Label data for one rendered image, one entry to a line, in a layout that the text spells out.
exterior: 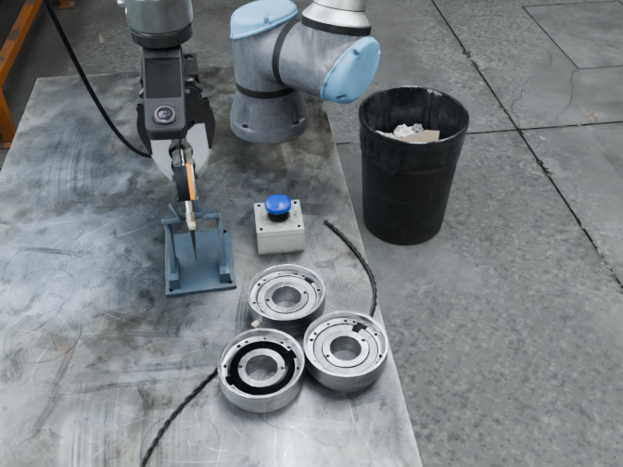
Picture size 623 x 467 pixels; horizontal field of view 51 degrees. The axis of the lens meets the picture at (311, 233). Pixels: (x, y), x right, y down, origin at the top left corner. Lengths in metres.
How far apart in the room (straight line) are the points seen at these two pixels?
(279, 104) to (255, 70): 0.08
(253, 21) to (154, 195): 0.33
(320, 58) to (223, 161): 0.26
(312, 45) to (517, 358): 1.17
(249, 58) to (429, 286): 1.13
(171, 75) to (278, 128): 0.46
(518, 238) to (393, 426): 1.58
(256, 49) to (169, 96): 0.41
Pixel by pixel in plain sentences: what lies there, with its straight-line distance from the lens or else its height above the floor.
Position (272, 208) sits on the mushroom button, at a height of 0.87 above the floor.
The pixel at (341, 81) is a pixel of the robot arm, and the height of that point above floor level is 0.97.
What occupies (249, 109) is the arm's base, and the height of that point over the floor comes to 0.86.
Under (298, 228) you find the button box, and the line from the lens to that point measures 0.97.
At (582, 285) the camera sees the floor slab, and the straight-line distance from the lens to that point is 2.22.
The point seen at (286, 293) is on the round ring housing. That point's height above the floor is 0.81.
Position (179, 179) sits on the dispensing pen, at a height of 0.97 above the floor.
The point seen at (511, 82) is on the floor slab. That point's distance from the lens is 3.22.
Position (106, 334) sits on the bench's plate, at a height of 0.80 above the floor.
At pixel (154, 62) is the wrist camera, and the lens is 0.80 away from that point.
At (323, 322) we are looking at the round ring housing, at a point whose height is 0.83.
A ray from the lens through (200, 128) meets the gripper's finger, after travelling 0.86.
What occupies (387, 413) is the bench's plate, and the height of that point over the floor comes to 0.80.
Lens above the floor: 1.48
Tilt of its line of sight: 41 degrees down
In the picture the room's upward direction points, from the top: 1 degrees counter-clockwise
